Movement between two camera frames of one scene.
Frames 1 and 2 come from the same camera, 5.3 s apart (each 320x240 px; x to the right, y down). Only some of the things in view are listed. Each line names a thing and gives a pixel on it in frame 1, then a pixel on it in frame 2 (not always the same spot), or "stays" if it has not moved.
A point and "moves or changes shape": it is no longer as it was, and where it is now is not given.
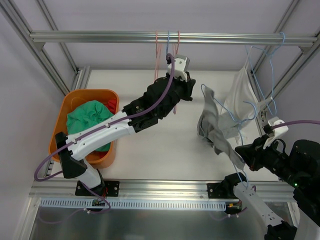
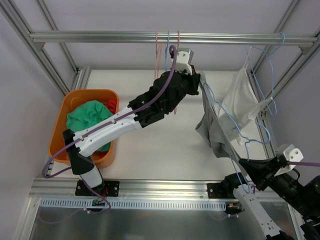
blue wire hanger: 270,55 stays
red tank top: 113,105 stays
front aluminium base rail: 59,189 stays
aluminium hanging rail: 303,37 stays
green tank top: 87,114 stays
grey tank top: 209,129 moves or changes shape
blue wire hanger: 240,123 → 227,141
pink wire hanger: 158,48 stays
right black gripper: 253,155 → 263,175
